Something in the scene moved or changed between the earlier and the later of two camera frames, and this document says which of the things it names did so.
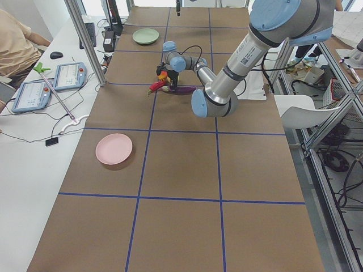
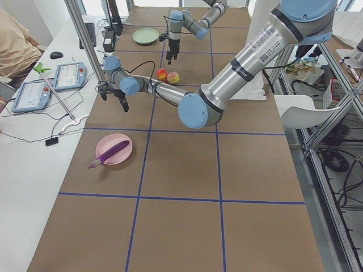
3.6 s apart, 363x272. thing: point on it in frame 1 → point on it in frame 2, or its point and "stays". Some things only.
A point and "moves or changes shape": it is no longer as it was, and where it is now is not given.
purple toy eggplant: [181, 90] moves or changes shape
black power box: [109, 43] stays
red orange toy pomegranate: [163, 76] stays
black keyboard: [91, 28] stays
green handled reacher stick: [39, 69] stays
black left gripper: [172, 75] → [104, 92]
